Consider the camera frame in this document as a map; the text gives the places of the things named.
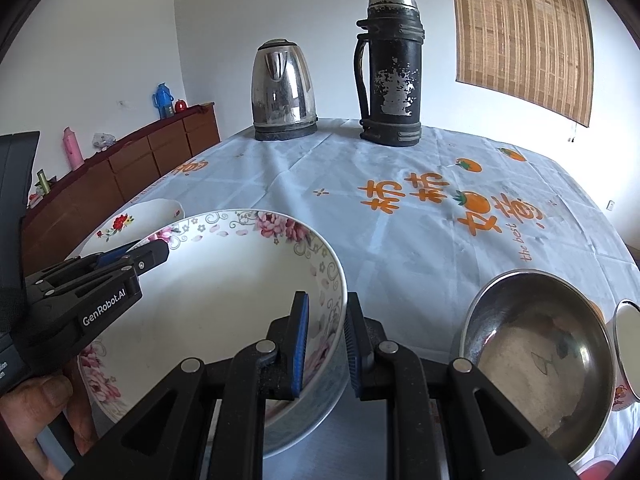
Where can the stainless steel electric kettle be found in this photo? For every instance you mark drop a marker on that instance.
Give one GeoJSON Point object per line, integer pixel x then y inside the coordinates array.
{"type": "Point", "coordinates": [280, 90]}

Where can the white enamel bowl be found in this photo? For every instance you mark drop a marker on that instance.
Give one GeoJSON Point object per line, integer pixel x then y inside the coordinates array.
{"type": "Point", "coordinates": [629, 340]}

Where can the person's left hand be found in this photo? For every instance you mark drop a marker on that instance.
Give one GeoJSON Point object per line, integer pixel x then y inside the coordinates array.
{"type": "Point", "coordinates": [35, 400]}

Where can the white plate with red flowers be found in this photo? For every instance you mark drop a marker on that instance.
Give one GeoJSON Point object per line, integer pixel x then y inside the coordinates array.
{"type": "Point", "coordinates": [145, 212]}

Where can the crumpled plastic bag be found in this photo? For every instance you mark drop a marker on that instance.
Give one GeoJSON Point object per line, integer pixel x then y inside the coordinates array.
{"type": "Point", "coordinates": [104, 141]}

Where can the pink thermos bottle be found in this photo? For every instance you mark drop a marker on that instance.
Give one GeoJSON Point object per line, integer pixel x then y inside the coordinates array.
{"type": "Point", "coordinates": [73, 150]}

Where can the brown wooden sideboard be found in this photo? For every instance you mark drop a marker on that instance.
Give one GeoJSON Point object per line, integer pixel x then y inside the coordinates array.
{"type": "Point", "coordinates": [125, 160]}

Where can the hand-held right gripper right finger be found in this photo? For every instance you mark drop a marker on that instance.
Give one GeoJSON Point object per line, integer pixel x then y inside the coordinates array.
{"type": "Point", "coordinates": [352, 350]}

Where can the blue thermos jug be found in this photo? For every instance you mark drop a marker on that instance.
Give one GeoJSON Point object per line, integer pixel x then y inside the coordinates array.
{"type": "Point", "coordinates": [163, 102]}

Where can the printed light blue tablecloth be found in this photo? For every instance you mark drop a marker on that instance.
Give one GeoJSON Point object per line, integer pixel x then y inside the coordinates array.
{"type": "Point", "coordinates": [400, 240]}

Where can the worn black vacuum flask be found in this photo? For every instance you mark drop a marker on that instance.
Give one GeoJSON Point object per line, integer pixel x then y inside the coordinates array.
{"type": "Point", "coordinates": [390, 60]}

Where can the large pink floral bowl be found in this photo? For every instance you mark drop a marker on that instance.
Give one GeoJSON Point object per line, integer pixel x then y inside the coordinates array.
{"type": "Point", "coordinates": [210, 285]}

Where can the small red jar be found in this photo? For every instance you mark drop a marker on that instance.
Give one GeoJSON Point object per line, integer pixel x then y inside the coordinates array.
{"type": "Point", "coordinates": [180, 106]}

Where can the stainless steel bowl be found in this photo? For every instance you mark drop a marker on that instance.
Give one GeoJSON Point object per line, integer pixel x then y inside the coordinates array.
{"type": "Point", "coordinates": [540, 340]}

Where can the green bottle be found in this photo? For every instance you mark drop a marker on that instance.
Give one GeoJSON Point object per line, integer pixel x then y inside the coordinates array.
{"type": "Point", "coordinates": [42, 182]}

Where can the bamboo window blind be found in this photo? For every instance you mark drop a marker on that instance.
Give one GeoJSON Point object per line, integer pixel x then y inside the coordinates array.
{"type": "Point", "coordinates": [520, 35]}

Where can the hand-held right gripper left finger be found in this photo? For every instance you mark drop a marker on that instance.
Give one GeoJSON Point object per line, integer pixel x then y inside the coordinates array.
{"type": "Point", "coordinates": [300, 345]}

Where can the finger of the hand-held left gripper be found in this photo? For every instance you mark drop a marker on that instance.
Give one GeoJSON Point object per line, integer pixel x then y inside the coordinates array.
{"type": "Point", "coordinates": [112, 256]}
{"type": "Point", "coordinates": [150, 257]}

